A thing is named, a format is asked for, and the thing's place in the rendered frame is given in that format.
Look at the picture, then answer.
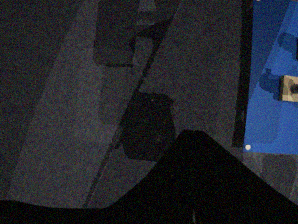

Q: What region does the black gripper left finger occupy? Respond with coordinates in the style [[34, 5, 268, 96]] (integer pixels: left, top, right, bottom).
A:
[[0, 129, 197, 224]]

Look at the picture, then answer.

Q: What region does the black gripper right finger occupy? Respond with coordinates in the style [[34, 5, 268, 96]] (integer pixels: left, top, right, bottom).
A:
[[193, 131, 298, 224]]

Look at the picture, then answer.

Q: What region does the blue circuit board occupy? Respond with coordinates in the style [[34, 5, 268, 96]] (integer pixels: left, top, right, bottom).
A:
[[239, 0, 298, 155]]

